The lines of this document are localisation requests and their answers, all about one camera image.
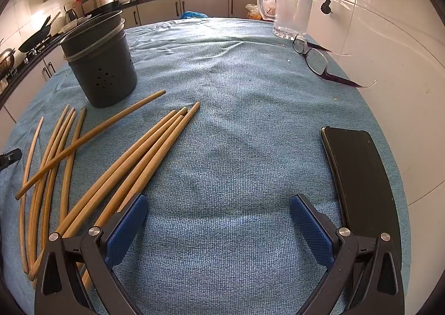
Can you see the bunch of wooden chopsticks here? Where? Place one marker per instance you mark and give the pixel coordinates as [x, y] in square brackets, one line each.
[139, 170]

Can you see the steel kettle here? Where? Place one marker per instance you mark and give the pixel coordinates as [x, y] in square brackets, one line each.
[71, 16]

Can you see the black smartphone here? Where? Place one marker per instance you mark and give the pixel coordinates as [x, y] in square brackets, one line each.
[361, 176]

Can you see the blue plastic bag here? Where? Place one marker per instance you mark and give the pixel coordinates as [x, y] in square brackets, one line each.
[193, 15]

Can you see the black frying pan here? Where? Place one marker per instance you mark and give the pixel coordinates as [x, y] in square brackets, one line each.
[34, 40]

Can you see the steel pot with lid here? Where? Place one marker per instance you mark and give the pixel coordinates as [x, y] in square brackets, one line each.
[6, 61]

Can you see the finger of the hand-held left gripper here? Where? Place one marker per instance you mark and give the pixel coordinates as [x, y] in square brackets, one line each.
[8, 157]

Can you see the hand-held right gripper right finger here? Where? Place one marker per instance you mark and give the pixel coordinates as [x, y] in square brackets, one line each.
[309, 228]

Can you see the orange basket with plastic bags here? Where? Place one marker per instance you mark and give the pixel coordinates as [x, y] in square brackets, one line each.
[253, 12]

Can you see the blue table cloth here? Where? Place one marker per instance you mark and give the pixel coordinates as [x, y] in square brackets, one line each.
[226, 127]

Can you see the dark grey utensil holder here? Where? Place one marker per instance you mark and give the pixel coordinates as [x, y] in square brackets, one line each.
[100, 71]

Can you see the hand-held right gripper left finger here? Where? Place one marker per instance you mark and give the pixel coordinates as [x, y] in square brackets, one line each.
[127, 228]

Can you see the black gas stove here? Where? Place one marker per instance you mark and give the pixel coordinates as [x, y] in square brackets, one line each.
[33, 52]

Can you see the dark-framed eyeglasses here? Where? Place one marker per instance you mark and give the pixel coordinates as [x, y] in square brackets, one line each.
[339, 79]

